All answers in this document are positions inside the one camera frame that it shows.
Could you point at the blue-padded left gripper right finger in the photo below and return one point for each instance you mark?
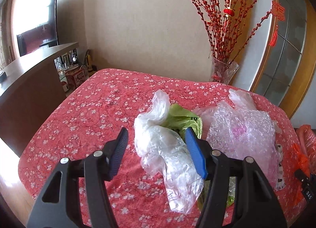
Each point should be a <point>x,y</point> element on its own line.
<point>256,204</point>

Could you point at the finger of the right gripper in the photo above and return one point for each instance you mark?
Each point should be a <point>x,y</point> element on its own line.
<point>307,185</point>

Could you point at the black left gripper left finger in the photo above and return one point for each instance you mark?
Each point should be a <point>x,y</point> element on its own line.
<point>58,204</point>

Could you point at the small red plastic wrapper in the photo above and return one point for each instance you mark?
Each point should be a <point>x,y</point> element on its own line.
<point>301,163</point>

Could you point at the white paw-print bag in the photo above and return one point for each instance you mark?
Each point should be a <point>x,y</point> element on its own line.
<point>280,182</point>

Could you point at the clear bubble wrap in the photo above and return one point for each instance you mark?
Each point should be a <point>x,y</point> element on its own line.
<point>239,130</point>

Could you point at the clear white plastic bag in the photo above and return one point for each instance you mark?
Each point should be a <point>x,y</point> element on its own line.
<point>162,150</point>

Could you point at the green paw-print bag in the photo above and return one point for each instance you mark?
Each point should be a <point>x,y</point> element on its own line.
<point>200,119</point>

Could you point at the red-lined trash bin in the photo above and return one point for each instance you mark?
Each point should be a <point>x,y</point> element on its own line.
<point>307,141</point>

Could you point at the red floral tablecloth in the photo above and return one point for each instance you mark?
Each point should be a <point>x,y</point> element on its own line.
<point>94,114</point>

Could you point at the dark wooden TV cabinet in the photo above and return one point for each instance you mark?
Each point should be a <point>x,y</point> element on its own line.
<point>29,94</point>

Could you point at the red box under cabinet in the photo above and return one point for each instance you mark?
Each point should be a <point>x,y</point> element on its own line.
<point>75,78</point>

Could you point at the glass vase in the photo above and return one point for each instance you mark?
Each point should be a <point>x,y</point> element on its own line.
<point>222,72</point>

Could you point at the glass panel door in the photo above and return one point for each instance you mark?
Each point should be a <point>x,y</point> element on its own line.
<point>284,58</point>

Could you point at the red fu hanging ornament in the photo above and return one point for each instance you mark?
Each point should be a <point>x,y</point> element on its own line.
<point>278,11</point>

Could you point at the television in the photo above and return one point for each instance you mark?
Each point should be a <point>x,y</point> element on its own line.
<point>38,27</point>

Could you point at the red berry branches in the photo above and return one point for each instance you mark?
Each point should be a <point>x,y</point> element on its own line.
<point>225,22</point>

